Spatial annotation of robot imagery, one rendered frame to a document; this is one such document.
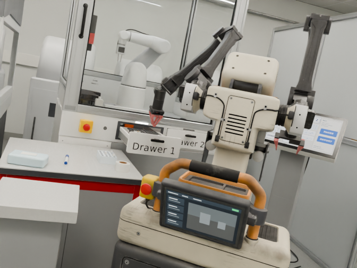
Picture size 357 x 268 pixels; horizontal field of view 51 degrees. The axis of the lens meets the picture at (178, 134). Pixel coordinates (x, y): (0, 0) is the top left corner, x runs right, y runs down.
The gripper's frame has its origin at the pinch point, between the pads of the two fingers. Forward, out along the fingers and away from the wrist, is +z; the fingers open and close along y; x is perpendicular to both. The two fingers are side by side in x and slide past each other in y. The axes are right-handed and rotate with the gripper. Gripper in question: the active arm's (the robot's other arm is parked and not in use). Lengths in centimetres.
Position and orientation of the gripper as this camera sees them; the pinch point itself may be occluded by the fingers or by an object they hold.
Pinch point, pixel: (153, 124)
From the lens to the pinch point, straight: 205.1
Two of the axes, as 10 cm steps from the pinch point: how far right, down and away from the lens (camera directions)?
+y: -2.6, -3.3, 9.1
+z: -2.3, 9.3, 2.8
